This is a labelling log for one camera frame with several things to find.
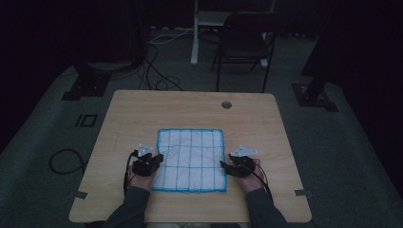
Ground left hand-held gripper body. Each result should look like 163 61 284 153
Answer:
131 142 160 178

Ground black tangled floor cables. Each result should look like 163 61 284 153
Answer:
138 42 185 92

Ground person's right hand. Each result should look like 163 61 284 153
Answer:
237 158 266 194

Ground white floor cable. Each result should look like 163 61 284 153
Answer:
147 28 195 46

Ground black floor tape marking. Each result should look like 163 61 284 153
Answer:
74 113 99 128

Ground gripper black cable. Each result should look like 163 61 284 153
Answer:
249 166 275 203
123 150 140 196

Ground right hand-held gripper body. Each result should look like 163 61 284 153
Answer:
224 144 259 179

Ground black looped floor cable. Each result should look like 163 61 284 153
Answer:
48 148 87 176

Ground grey tape strip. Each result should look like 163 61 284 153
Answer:
294 188 314 199
70 189 89 200

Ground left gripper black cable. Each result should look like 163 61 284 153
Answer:
123 150 140 196

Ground black folding chair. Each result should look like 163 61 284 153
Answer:
211 11 280 94

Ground white cloth with blue grid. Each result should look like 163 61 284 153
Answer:
151 127 228 193

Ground black stand with base plate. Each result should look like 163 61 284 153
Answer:
291 0 339 113
61 60 112 102

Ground person's left hand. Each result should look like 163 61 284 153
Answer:
127 164 157 193

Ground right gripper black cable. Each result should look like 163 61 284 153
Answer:
249 166 275 203

